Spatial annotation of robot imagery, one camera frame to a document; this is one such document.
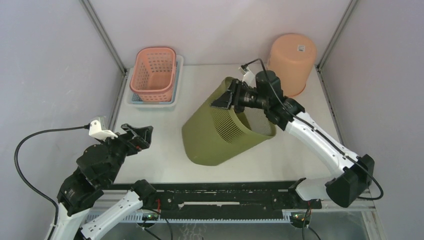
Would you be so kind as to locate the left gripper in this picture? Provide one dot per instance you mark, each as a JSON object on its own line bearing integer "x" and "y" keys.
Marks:
{"x": 144, "y": 139}

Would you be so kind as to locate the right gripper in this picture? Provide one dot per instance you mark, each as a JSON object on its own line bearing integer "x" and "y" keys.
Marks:
{"x": 224, "y": 100}

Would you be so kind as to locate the green plastic waste bin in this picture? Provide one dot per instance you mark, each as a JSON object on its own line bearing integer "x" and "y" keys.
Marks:
{"x": 212, "y": 136}

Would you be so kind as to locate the pink perforated basket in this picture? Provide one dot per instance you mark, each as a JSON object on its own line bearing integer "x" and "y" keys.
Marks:
{"x": 154, "y": 71}

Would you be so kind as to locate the orange plastic bucket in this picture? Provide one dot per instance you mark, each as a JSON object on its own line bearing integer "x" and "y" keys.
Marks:
{"x": 291, "y": 58}

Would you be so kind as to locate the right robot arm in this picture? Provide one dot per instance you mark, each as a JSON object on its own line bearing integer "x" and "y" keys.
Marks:
{"x": 350, "y": 173}

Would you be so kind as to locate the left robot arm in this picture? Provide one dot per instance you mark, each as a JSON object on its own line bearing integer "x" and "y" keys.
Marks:
{"x": 77, "y": 196}

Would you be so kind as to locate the blue perforated basket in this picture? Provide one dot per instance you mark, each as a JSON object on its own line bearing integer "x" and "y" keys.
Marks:
{"x": 162, "y": 100}

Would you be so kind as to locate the white plastic basket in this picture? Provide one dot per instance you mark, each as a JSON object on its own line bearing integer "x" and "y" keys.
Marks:
{"x": 127, "y": 88}

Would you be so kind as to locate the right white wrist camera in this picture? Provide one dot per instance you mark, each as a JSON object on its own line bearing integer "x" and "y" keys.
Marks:
{"x": 248, "y": 76}

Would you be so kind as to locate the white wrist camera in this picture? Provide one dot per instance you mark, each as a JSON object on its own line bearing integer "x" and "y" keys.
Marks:
{"x": 97, "y": 129}
{"x": 248, "y": 76}

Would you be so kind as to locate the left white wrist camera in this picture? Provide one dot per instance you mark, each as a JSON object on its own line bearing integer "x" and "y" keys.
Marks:
{"x": 97, "y": 129}

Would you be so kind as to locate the black mounting base rail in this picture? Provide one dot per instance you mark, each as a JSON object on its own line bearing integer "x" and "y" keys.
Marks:
{"x": 231, "y": 197}

